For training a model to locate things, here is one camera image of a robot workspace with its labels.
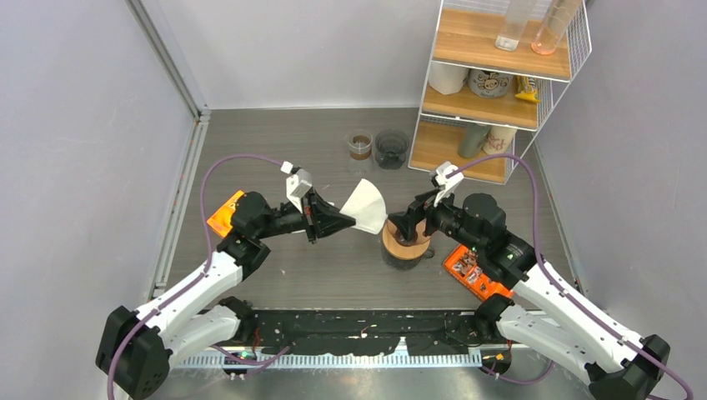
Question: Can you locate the yellow snack packet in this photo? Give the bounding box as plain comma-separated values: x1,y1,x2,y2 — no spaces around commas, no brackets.
515,75,541,104

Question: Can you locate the white wire wooden shelf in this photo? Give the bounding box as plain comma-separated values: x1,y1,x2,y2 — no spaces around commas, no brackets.
408,1,592,171

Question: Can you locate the pink tinted glass bottle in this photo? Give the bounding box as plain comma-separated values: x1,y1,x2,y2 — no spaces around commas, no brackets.
531,0,584,56

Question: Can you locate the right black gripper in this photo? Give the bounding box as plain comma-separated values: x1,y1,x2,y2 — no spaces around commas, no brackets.
389,183,484,254

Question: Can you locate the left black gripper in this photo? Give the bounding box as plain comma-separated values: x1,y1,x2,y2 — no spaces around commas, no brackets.
256,187,355,243

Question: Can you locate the clear glass bottle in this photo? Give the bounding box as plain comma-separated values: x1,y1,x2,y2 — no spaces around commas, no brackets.
495,0,537,52

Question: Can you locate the glass carafe brown collar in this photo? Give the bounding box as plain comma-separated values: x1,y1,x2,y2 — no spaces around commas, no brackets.
346,129,374,176

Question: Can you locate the dark glass coffee server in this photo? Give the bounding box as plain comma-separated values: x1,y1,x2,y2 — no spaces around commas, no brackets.
381,242,435,271

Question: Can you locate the smoky grey plastic dripper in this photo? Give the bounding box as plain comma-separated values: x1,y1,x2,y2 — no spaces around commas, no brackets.
374,129,409,170

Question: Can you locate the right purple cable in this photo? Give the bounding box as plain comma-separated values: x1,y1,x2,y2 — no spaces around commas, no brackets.
449,153,694,400

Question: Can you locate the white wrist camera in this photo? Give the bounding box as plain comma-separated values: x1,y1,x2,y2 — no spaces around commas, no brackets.
430,161,464,207
280,161,313,213

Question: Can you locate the orange razor box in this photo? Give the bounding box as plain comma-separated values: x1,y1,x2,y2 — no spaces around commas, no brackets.
443,244,514,302

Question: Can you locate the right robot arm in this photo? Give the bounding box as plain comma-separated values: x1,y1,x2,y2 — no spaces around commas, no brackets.
389,190,670,399

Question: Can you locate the white paper roll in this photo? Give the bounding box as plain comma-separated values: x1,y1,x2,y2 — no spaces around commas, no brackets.
428,62,469,95

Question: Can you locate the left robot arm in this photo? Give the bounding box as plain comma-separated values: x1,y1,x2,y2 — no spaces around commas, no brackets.
95,187,367,399

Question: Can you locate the green grey cup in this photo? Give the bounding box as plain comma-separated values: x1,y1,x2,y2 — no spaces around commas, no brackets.
457,122,490,158

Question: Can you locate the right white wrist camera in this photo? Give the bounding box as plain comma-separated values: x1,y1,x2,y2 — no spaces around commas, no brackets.
430,161,464,207

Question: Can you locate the pink transparent plastic dripper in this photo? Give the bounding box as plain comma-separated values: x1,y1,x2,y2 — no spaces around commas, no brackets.
385,219,431,247

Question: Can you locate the white printed paper cup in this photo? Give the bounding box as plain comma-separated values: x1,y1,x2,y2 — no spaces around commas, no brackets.
482,125,518,155

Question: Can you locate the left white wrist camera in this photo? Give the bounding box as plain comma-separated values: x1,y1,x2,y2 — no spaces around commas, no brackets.
280,161,313,213

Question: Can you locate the orange snack packet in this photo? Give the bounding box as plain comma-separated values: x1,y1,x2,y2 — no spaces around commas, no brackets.
207,190,245,238

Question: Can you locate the grey cartoon tin can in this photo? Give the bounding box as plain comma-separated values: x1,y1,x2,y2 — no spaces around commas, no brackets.
468,68,514,98

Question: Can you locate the white paper coffee filter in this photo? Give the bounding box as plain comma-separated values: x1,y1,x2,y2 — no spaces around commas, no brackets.
340,179,388,235

